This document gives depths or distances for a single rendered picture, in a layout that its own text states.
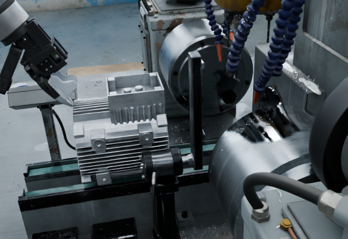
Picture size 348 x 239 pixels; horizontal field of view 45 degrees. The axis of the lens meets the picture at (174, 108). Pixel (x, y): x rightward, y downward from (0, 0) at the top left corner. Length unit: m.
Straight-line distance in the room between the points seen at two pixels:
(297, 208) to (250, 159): 0.17
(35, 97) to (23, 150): 0.32
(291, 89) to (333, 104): 0.51
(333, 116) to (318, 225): 0.14
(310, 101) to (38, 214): 0.65
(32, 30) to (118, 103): 0.23
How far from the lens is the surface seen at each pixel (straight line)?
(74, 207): 1.02
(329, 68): 1.06
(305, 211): 0.55
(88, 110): 0.93
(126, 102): 0.90
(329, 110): 0.46
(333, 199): 0.39
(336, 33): 1.04
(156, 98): 0.91
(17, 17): 0.93
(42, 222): 1.05
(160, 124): 0.91
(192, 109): 0.83
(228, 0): 0.88
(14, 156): 1.42
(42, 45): 0.96
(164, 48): 1.28
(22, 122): 1.61
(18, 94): 1.17
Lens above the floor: 1.53
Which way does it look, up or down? 28 degrees down
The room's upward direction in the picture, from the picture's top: 3 degrees counter-clockwise
